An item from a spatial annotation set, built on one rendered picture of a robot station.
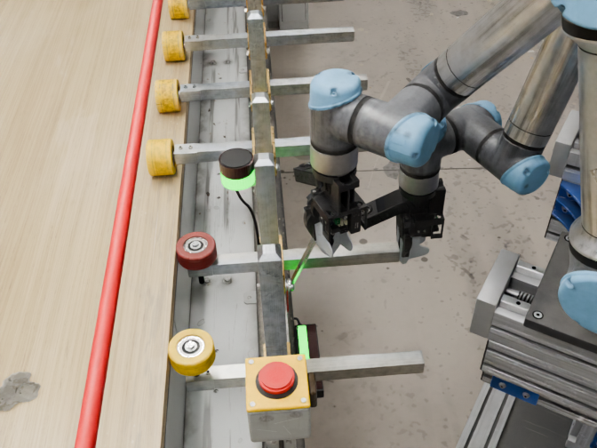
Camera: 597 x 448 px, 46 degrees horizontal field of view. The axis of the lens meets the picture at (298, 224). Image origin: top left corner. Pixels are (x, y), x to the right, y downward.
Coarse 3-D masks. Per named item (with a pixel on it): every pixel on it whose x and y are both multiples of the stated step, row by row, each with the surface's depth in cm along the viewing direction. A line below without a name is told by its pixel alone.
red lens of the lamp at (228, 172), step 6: (252, 156) 121; (252, 162) 120; (222, 168) 119; (228, 168) 118; (240, 168) 118; (246, 168) 119; (252, 168) 121; (222, 174) 120; (228, 174) 119; (234, 174) 119; (240, 174) 119; (246, 174) 120
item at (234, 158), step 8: (224, 152) 121; (232, 152) 121; (240, 152) 121; (248, 152) 121; (224, 160) 120; (232, 160) 120; (240, 160) 120; (248, 160) 120; (248, 176) 121; (248, 208) 128; (256, 224) 130; (256, 232) 132
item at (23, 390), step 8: (16, 376) 116; (24, 376) 117; (8, 384) 116; (16, 384) 116; (24, 384) 114; (32, 384) 116; (0, 392) 114; (8, 392) 114; (16, 392) 114; (24, 392) 114; (32, 392) 115; (0, 400) 114; (8, 400) 113; (16, 400) 114; (24, 400) 114; (0, 408) 113; (8, 408) 113
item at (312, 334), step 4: (308, 328) 149; (312, 328) 149; (308, 332) 148; (312, 332) 148; (308, 336) 147; (312, 336) 147; (308, 340) 147; (312, 340) 147; (316, 340) 147; (308, 344) 146; (312, 344) 146; (316, 344) 146; (312, 348) 145; (316, 348) 145; (312, 352) 144; (316, 352) 144; (312, 356) 144; (316, 356) 144; (320, 380) 139; (316, 384) 139; (320, 384) 139; (316, 388) 138; (320, 388) 138
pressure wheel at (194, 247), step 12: (180, 240) 140; (192, 240) 140; (204, 240) 140; (180, 252) 138; (192, 252) 138; (204, 252) 137; (216, 252) 140; (180, 264) 139; (192, 264) 137; (204, 264) 138
